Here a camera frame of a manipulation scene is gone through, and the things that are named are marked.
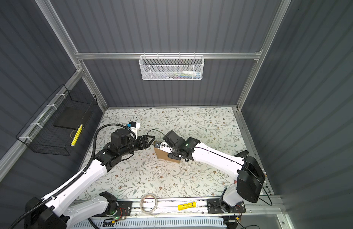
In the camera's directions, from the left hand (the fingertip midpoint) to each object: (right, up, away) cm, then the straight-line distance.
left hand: (153, 140), depth 74 cm
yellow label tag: (+18, -34, -2) cm, 38 cm away
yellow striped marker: (-37, +3, -4) cm, 38 cm away
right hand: (+11, -4, +6) cm, 13 cm away
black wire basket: (-50, +5, -10) cm, 51 cm away
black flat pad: (-42, +12, 0) cm, 44 cm away
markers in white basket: (+18, +40, +17) cm, 47 cm away
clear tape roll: (-6, -36, +1) cm, 36 cm away
